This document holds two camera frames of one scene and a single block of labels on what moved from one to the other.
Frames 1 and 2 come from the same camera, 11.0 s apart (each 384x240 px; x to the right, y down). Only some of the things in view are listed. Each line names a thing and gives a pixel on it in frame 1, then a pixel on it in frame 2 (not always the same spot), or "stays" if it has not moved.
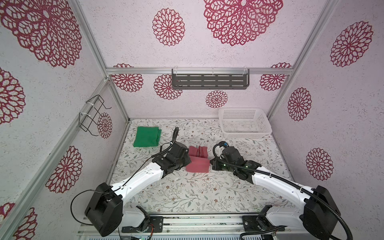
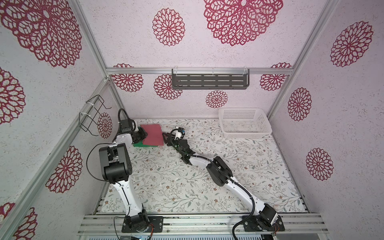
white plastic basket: [244, 123] stays
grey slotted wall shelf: [210, 78] stays
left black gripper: [187, 160] -> [143, 134]
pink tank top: [199, 162] -> [154, 132]
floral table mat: [200, 188] stays
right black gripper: [215, 165] -> [171, 140]
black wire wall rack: [88, 118] stays
